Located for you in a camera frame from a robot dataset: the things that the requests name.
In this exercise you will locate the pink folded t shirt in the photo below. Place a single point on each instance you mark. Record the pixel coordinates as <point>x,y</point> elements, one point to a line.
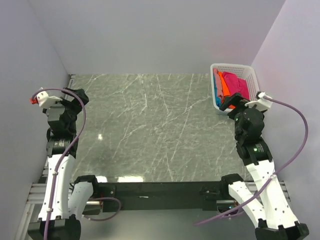
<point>218,83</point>

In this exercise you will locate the white plastic basket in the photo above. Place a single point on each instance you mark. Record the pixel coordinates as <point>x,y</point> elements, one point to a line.
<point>241,71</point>

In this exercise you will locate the aluminium frame rail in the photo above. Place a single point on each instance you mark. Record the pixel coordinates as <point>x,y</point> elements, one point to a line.
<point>33,205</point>

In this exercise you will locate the magenta t shirt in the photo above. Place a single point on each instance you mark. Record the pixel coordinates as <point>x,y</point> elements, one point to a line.
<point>236,85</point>

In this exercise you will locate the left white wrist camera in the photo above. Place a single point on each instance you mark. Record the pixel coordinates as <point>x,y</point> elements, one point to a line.
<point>44,100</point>

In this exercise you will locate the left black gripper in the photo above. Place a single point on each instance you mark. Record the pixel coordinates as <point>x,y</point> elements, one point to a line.
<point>76,103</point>

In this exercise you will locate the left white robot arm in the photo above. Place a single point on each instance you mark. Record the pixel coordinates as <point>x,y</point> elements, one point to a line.
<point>64,203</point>

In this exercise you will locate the blue folded t shirt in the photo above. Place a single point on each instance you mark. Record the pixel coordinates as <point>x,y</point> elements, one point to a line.
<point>217,99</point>

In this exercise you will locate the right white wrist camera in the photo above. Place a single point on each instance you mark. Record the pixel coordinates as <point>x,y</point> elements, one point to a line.
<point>262,102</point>

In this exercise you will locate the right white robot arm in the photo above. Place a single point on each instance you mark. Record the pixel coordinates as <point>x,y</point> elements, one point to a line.
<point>268,209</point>

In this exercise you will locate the orange t shirt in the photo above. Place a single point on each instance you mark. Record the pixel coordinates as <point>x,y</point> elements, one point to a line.
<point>225,89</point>

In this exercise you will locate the black base beam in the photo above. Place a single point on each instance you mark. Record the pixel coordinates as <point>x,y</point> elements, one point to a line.
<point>138,196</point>

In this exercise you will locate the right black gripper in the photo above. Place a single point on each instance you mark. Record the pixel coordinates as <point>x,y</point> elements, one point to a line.
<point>234,100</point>

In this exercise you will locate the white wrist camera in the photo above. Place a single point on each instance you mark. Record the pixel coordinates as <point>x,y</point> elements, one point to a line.
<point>44,100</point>
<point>262,102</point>

